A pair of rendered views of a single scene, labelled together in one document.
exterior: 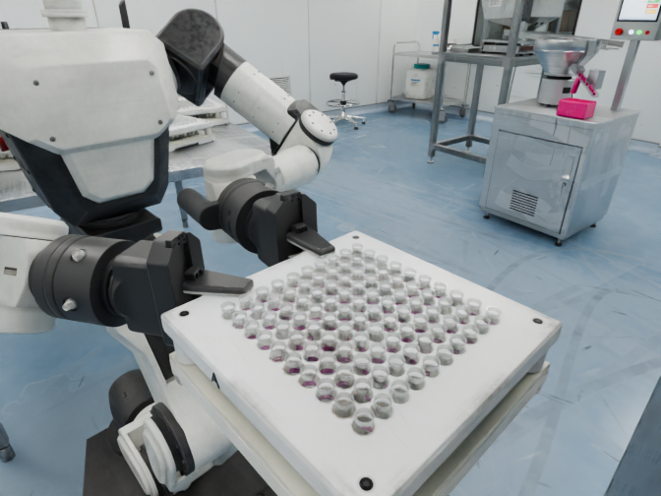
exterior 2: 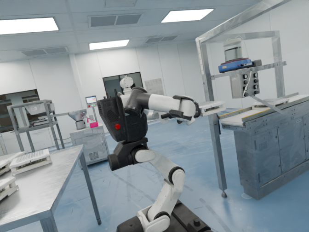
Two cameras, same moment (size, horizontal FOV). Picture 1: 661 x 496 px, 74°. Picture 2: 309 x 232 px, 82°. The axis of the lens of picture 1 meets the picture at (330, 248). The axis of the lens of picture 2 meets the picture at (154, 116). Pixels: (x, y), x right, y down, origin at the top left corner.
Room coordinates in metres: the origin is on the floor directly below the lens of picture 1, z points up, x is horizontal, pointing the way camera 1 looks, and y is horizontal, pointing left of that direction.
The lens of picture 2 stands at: (0.21, 1.52, 1.24)
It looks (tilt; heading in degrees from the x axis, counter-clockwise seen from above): 8 degrees down; 290
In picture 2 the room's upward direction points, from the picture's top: 11 degrees counter-clockwise
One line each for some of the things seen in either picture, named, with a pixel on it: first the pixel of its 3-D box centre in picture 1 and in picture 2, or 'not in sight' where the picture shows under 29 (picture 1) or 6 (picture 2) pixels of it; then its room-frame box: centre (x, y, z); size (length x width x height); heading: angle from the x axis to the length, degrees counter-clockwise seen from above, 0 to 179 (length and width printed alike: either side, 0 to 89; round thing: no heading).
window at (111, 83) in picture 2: not in sight; (125, 90); (3.21, -4.32, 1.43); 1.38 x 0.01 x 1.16; 37
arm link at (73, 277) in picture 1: (138, 286); (193, 111); (0.37, 0.19, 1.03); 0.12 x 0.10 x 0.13; 75
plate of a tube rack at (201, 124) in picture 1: (163, 125); (31, 157); (1.60, 0.60, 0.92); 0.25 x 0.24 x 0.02; 142
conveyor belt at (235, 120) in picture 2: not in sight; (276, 107); (-0.39, -0.65, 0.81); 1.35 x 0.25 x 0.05; 42
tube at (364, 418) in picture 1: (362, 455); not in sight; (0.19, -0.02, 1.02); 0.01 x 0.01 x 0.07
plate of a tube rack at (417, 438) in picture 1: (358, 326); (203, 105); (0.31, -0.02, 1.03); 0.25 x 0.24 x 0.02; 133
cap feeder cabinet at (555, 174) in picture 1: (551, 168); (91, 144); (2.77, -1.43, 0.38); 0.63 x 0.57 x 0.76; 37
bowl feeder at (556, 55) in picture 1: (570, 74); (82, 118); (2.84, -1.44, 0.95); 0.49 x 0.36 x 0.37; 37
